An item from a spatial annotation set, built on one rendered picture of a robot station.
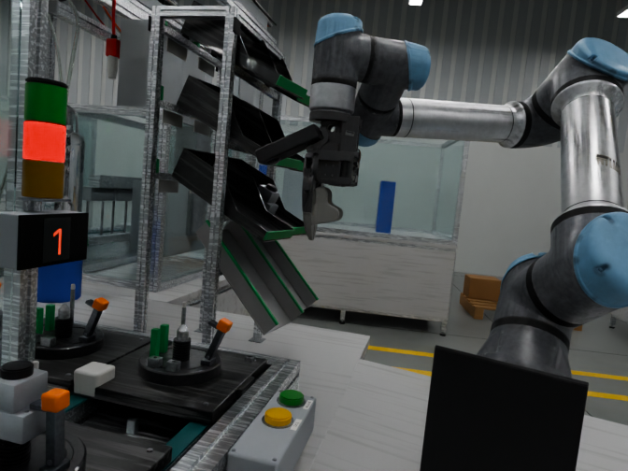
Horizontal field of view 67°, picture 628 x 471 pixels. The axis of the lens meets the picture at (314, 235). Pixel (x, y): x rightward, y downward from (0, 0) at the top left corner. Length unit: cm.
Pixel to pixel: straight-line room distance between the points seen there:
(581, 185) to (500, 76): 898
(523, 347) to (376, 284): 400
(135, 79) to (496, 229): 816
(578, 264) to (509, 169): 893
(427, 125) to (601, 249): 40
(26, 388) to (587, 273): 68
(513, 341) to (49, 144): 70
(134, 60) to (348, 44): 153
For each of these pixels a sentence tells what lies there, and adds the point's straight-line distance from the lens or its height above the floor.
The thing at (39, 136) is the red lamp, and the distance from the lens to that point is 73.
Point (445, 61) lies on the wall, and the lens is 964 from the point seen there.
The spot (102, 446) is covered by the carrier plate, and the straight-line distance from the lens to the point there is 68.
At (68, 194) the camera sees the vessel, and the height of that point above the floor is 121.
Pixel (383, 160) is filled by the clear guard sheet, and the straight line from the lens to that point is 467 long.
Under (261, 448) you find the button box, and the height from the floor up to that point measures 96.
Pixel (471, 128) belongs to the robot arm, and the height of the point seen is 145.
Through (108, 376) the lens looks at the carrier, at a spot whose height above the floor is 98.
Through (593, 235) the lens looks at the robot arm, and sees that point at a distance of 72.
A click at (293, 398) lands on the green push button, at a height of 97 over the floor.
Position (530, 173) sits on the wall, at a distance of 975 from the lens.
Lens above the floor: 131
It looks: 5 degrees down
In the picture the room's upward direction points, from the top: 5 degrees clockwise
